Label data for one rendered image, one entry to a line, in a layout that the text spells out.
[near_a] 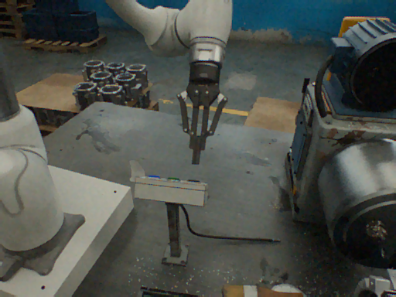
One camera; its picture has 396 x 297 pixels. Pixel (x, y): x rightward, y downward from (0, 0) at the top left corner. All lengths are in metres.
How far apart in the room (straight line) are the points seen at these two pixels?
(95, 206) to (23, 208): 0.26
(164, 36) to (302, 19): 5.22
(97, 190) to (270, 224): 0.56
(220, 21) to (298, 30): 5.28
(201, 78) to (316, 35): 5.37
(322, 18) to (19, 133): 5.52
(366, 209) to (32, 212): 0.71
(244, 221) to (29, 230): 0.61
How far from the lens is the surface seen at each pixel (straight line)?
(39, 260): 0.87
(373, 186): 0.68
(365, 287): 0.64
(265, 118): 2.94
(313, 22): 5.97
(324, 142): 0.84
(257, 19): 6.02
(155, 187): 0.70
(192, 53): 0.73
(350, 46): 0.92
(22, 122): 0.88
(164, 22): 0.82
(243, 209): 1.03
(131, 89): 2.77
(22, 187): 0.74
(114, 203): 0.95
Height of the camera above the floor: 1.54
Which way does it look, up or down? 35 degrees down
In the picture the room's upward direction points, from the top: straight up
